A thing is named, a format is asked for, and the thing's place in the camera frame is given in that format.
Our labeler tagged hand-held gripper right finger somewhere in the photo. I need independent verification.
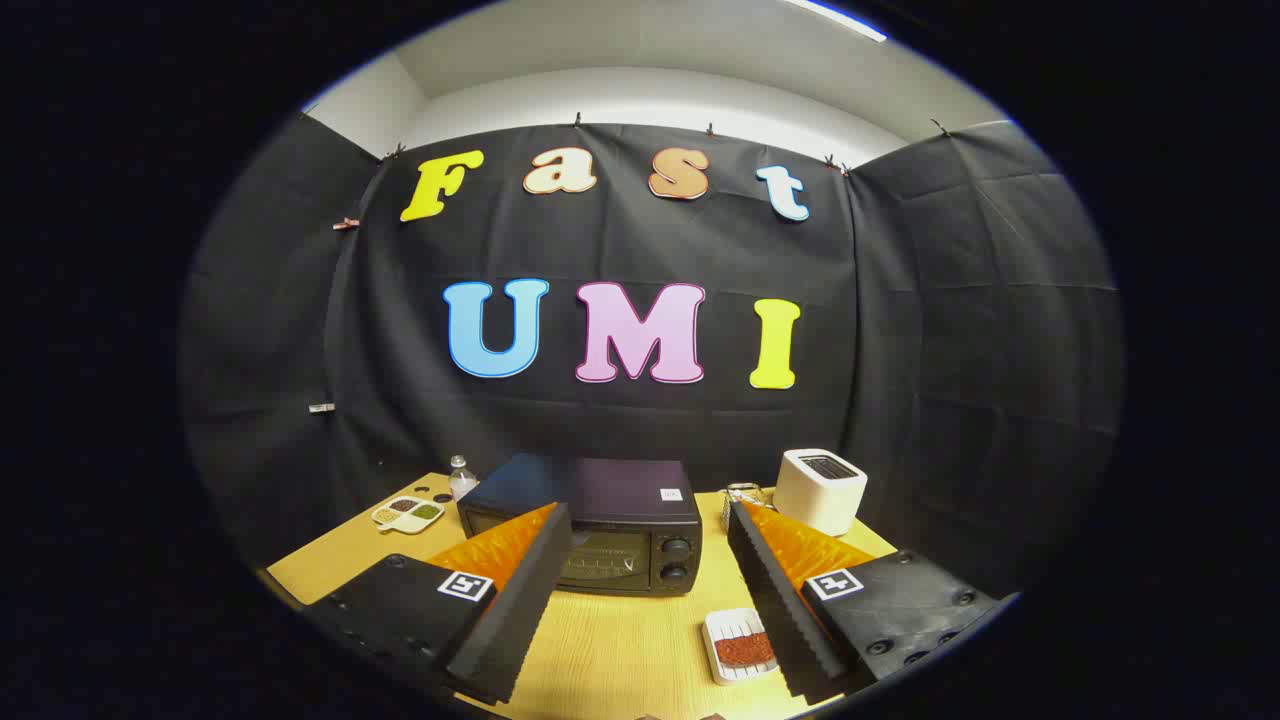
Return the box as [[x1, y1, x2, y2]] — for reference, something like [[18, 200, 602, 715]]
[[727, 500, 1001, 705]]

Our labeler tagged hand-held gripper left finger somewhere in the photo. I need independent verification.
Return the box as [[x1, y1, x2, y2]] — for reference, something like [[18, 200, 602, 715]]
[[303, 502, 574, 705]]

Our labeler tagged brown fried meat piece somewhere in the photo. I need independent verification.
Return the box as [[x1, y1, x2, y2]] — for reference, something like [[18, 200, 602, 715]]
[[714, 632, 776, 669]]

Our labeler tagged black toaster oven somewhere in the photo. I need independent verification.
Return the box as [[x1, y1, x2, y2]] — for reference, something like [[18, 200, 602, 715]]
[[457, 453, 703, 597]]

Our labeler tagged white pop-up toaster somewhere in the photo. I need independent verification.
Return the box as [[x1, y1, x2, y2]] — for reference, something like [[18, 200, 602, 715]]
[[773, 448, 868, 537]]

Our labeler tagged small white ribbed tray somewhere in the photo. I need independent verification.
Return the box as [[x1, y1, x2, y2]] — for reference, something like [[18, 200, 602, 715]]
[[703, 608, 779, 686]]

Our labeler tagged white divided spice dish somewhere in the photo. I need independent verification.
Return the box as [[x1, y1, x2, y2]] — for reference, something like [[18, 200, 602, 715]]
[[371, 496, 446, 535]]

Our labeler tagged black backdrop cloth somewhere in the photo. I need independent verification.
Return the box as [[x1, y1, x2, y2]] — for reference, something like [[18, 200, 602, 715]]
[[180, 112, 1126, 601]]

